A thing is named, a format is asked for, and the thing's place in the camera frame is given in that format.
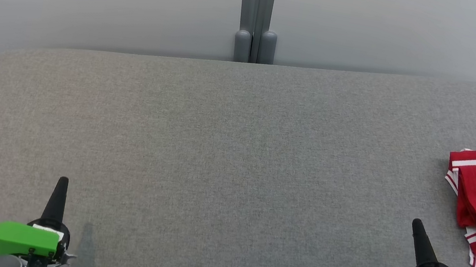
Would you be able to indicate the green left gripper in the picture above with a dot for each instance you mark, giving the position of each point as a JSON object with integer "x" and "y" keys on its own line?
{"x": 7, "y": 240}

